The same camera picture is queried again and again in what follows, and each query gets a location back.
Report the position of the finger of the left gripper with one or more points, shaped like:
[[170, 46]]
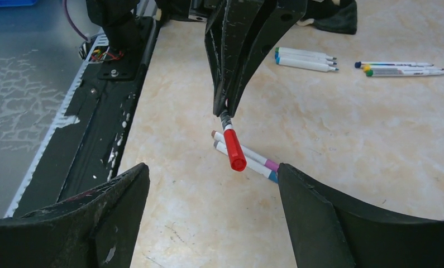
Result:
[[228, 39], [271, 25]]

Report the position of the blue cap white marker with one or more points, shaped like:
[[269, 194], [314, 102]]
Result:
[[252, 164]]

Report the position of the black floral blanket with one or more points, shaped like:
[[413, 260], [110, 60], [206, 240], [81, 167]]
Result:
[[338, 17]]

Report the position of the green end white marker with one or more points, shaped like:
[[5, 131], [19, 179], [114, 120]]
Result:
[[400, 73]]

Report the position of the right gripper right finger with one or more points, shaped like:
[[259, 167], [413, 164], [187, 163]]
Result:
[[329, 228]]

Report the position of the teal cap white marker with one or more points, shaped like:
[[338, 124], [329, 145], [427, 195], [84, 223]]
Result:
[[305, 65]]

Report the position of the pink cap white marker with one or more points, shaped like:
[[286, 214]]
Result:
[[249, 153]]

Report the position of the red cap white marker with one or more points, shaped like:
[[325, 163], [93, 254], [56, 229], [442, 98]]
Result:
[[235, 154]]

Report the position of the blue plastic bin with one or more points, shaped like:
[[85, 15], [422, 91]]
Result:
[[17, 3]]

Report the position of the light blue cap marker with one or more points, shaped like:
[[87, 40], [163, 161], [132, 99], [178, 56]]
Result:
[[285, 50]]

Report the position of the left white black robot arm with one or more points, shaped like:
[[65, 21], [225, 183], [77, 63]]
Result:
[[119, 24]]

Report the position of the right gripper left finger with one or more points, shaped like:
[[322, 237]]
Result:
[[96, 228]]

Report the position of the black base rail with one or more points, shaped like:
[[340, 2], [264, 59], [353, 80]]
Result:
[[85, 142]]

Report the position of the orange cap white marker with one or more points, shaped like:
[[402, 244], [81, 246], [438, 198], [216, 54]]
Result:
[[391, 63]]

